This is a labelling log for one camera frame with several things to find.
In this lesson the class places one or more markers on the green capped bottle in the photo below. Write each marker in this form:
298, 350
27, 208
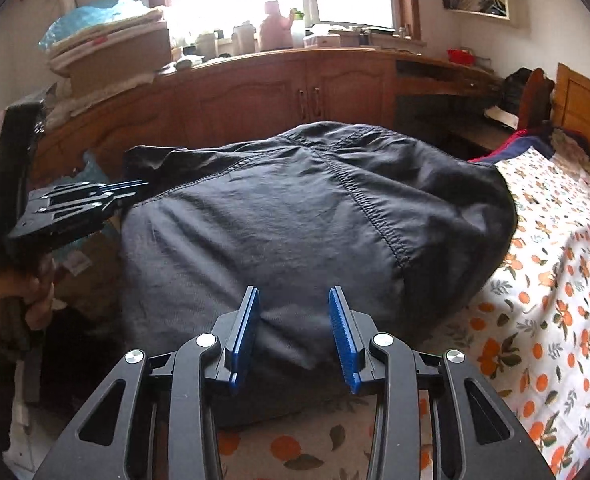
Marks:
298, 30

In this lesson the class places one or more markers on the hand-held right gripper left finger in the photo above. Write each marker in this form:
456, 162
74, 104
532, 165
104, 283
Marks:
245, 330

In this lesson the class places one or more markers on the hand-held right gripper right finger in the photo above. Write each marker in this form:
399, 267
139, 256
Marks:
342, 335

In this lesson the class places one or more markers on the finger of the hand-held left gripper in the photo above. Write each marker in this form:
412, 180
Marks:
85, 206
100, 187

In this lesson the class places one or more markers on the orange print bed sheet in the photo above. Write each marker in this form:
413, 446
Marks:
540, 310

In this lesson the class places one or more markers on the blue plastic bag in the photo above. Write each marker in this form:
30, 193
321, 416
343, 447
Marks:
82, 17

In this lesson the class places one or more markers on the red bowl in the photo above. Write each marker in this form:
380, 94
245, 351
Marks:
461, 56

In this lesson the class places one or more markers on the wooden desk cabinet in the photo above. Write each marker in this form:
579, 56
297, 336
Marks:
255, 95

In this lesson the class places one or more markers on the wooden chair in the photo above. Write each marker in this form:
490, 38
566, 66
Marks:
537, 97

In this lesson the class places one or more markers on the person's left hand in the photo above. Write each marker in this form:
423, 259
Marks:
5, 290

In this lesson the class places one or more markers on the white thermos jug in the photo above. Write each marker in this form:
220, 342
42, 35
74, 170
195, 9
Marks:
243, 39

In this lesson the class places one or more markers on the floral quilt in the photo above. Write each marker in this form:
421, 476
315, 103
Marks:
580, 160

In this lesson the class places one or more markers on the cardboard box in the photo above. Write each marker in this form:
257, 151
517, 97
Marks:
120, 62

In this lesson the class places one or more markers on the pink bottle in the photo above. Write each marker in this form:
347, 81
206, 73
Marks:
275, 27

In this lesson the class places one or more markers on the wooden headboard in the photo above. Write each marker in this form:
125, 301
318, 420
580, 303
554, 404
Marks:
582, 105

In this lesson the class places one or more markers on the black backpack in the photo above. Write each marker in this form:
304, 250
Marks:
516, 90

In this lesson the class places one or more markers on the navy red blanket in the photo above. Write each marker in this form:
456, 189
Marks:
515, 145

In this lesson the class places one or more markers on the black jacket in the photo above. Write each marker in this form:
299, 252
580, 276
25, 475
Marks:
285, 220

